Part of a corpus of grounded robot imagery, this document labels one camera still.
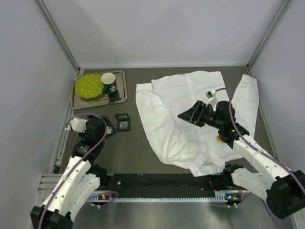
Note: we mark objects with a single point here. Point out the grey slotted cable duct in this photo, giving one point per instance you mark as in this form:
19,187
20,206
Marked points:
215,198

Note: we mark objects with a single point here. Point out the black square frame right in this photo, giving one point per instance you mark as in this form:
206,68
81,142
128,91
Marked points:
122,117

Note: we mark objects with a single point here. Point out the round clear blue brooch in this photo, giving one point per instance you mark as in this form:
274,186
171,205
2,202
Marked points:
124,125

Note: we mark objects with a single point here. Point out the black square frame left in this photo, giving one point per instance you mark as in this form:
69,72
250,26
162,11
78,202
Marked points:
108,124

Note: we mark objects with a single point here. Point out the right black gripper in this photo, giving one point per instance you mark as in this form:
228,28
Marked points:
198,113

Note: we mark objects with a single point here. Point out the white cup dark base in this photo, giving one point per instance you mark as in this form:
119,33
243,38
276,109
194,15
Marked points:
109,83

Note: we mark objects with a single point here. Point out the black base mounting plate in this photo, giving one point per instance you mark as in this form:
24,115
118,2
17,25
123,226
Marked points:
165,185

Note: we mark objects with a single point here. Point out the green polka dot plate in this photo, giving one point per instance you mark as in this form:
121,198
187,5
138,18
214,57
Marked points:
89,86

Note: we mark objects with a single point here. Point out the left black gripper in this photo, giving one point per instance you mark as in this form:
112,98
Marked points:
107,125

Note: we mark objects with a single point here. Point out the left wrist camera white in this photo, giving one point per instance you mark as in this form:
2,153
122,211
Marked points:
76,125

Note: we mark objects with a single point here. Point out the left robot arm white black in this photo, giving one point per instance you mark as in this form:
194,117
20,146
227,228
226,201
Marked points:
80,178

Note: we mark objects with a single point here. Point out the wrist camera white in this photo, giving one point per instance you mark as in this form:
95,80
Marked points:
76,125
211,94

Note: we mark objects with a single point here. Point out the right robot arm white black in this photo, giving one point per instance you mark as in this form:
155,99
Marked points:
280,188

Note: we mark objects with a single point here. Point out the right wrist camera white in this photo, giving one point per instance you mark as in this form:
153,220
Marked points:
211,94

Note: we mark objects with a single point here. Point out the silver metal tray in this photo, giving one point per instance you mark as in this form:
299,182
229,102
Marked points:
119,96

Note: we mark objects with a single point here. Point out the sparkly snowflake brooch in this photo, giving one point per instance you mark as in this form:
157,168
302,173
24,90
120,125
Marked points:
108,130

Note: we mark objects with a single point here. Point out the black square frame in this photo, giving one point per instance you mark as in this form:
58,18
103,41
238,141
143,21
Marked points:
122,117
108,124

